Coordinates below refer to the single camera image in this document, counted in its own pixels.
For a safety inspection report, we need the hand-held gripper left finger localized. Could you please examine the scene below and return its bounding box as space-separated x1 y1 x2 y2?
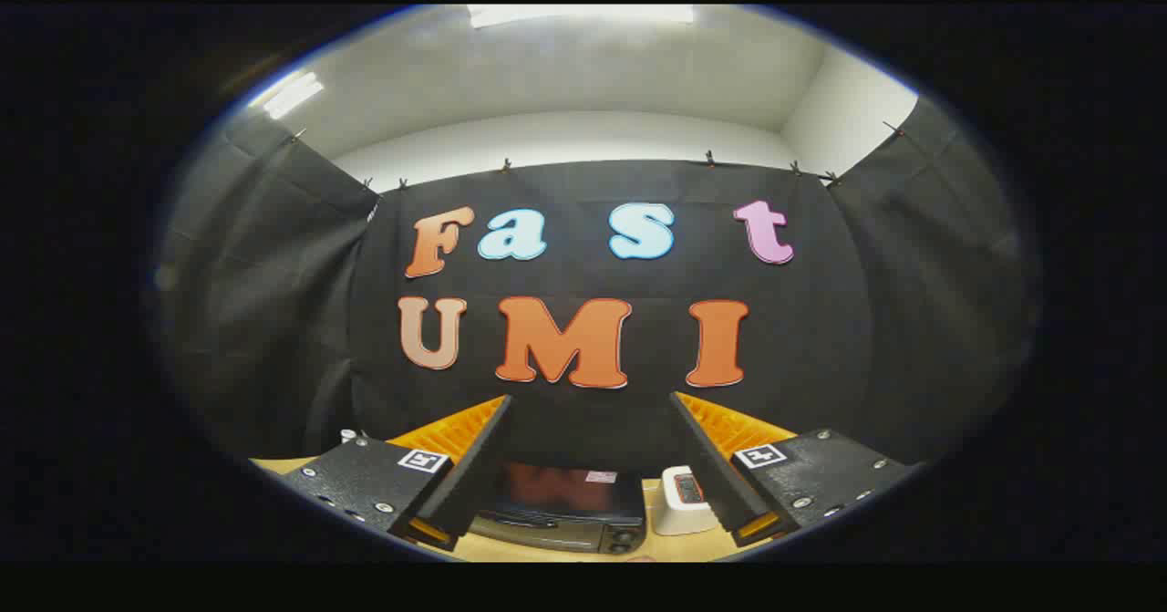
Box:
274 395 513 554

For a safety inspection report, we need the black toaster oven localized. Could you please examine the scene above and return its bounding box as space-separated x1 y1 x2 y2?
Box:
470 462 650 555

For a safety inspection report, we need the long ceiling light panel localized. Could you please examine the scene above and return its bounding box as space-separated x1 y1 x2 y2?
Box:
468 5 696 29

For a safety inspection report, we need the white pop-up toaster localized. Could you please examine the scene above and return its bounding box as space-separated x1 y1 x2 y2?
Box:
655 466 721 537

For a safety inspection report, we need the short ceiling light panel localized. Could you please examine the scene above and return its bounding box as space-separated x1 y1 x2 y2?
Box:
264 72 325 120

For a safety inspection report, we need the row of black cloth clips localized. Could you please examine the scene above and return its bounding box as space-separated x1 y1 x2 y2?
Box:
290 122 905 190

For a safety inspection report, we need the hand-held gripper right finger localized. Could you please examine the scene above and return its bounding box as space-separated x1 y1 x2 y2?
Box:
670 391 917 547

